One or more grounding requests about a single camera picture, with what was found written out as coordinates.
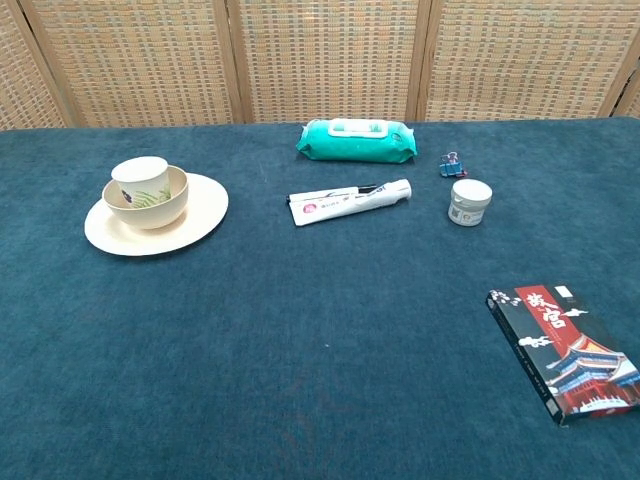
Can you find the beige bowl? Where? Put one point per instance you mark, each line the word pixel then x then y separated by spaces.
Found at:
pixel 150 212

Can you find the paper cup with green print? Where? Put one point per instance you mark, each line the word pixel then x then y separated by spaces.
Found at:
pixel 140 180

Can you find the white round plate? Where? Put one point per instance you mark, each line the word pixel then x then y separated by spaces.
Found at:
pixel 205 210

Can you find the white toothpaste tube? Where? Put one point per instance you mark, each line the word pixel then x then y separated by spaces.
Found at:
pixel 340 207

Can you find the green wet wipes pack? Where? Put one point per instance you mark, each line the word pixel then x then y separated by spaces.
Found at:
pixel 350 147

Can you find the dark teal tablecloth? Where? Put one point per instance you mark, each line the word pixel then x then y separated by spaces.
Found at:
pixel 350 375

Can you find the blue binder clip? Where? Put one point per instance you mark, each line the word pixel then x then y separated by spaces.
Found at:
pixel 451 169

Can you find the small white lidded jar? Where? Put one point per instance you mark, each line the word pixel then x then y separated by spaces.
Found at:
pixel 469 207

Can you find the woven rattan screen panel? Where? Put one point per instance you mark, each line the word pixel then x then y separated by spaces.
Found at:
pixel 140 60
pixel 20 85
pixel 330 60
pixel 632 100
pixel 525 60

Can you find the black red palace book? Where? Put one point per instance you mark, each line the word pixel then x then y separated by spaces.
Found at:
pixel 565 345

